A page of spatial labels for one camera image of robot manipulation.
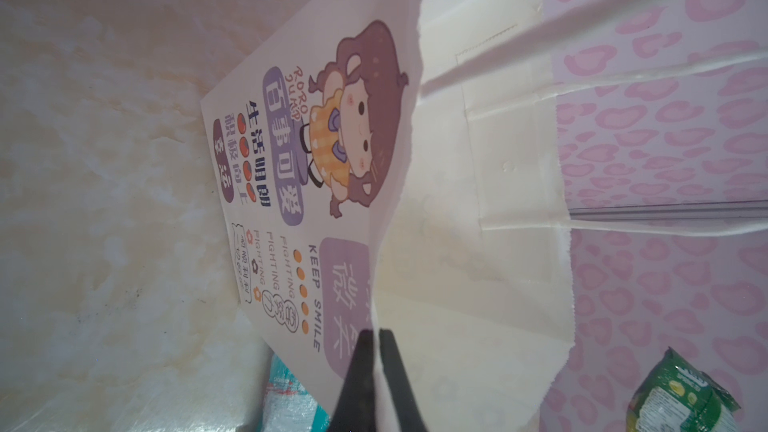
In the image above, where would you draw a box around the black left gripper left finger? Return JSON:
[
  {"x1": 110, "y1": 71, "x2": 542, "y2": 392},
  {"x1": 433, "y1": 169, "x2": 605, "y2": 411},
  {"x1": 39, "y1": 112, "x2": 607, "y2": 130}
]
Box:
[{"x1": 327, "y1": 330, "x2": 376, "y2": 432}]

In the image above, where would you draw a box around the green white snack packet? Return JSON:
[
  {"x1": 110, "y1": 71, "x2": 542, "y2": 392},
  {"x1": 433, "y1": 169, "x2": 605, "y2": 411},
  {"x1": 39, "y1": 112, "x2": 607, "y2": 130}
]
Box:
[{"x1": 626, "y1": 348, "x2": 741, "y2": 432}]

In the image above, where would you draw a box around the white printed paper bag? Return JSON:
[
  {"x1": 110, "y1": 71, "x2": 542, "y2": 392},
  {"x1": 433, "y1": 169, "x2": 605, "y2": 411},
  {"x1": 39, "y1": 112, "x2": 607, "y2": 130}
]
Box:
[{"x1": 201, "y1": 0, "x2": 767, "y2": 431}]

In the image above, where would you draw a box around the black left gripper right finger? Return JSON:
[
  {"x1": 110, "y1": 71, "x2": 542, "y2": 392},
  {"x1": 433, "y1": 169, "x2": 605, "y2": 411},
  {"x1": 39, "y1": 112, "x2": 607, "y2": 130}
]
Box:
[{"x1": 377, "y1": 329, "x2": 427, "y2": 432}]

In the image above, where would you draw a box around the teal white snack packet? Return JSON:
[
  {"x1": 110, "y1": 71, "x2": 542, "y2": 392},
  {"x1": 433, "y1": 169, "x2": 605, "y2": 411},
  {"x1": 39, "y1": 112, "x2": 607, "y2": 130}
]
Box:
[{"x1": 256, "y1": 354, "x2": 330, "y2": 432}]

